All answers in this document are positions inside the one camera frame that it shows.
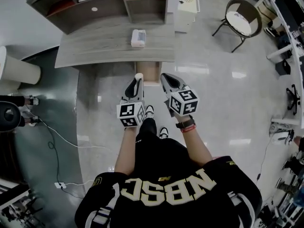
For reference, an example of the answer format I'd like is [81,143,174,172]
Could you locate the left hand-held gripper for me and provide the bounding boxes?
[116,76,146,130]

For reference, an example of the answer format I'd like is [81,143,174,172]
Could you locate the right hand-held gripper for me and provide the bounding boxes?
[160,73,200,117]

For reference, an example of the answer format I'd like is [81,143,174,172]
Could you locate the person's right forearm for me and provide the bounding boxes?
[177,127,214,168]

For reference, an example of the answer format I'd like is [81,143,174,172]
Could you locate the person's left forearm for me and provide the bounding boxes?
[114,127,139,176]

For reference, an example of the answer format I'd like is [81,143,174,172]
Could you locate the white and black sneaker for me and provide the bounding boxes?
[144,104,155,121]
[159,126,170,140]

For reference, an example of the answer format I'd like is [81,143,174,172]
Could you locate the black wristwatch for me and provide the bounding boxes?
[175,116,196,129]

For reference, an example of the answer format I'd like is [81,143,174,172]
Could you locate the person's black trousers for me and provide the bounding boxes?
[136,117,158,147]

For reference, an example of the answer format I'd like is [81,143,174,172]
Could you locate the grey wooden desk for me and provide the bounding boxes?
[54,15,176,69]

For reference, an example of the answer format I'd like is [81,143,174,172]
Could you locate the red wristband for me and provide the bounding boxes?
[180,124,198,133]

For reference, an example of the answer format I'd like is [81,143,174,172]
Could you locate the white and blue box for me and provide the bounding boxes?
[130,28,147,49]

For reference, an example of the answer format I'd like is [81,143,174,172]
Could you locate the white low cabinet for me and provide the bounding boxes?
[174,0,200,34]

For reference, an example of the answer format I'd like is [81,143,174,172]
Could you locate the grey shelf unit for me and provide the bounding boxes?
[26,0,170,35]

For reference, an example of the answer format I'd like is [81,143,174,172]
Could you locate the wicker chair with white cushion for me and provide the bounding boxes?
[211,0,263,54]

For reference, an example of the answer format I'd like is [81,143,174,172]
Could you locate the person's black jersey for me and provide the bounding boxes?
[74,136,263,228]

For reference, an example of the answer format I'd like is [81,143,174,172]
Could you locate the black trash bin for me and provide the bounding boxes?
[275,58,292,76]

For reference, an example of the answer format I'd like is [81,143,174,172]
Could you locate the black office chair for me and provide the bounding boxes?
[285,84,302,115]

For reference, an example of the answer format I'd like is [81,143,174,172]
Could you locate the long white desk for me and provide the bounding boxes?
[257,0,304,128]

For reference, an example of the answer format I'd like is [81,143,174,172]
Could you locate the black monitor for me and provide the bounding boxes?
[272,0,304,31]

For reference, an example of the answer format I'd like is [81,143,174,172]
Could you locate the white floor cable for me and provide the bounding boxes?
[38,119,114,152]

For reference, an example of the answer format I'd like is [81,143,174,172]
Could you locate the black floor cable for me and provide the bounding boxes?
[38,117,83,199]

